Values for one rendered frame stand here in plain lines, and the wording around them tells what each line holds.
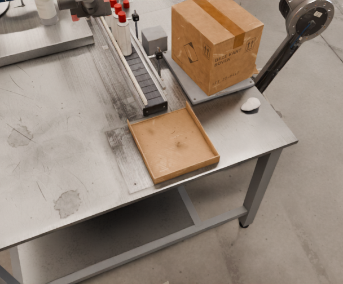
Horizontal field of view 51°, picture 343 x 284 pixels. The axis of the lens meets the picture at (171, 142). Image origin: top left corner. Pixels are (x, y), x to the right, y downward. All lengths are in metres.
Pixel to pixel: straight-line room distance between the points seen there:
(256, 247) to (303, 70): 1.57
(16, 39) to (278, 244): 1.73
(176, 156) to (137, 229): 0.64
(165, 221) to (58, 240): 0.54
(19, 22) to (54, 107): 0.60
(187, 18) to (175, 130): 0.44
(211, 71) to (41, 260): 1.20
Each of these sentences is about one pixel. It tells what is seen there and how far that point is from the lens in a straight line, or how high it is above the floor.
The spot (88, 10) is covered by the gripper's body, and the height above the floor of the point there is 1.25.
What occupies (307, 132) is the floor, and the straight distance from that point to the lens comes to 2.69.
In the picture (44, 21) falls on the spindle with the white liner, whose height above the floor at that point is 0.90.
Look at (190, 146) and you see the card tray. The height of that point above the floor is 0.83.
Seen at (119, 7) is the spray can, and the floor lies 1.08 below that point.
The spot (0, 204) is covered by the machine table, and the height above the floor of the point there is 0.83.
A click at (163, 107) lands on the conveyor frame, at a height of 0.85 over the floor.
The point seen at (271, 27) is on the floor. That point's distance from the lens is 3.53.
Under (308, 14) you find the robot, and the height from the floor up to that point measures 0.93.
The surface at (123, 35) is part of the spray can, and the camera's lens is 1.64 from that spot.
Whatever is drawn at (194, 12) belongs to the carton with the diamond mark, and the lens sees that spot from 1.54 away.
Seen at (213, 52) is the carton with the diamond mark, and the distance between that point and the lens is 1.40.
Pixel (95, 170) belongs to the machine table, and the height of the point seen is 0.83.
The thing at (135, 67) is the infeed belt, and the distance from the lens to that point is 1.65.
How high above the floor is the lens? 1.95
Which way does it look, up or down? 52 degrees down
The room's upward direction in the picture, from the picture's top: straight up
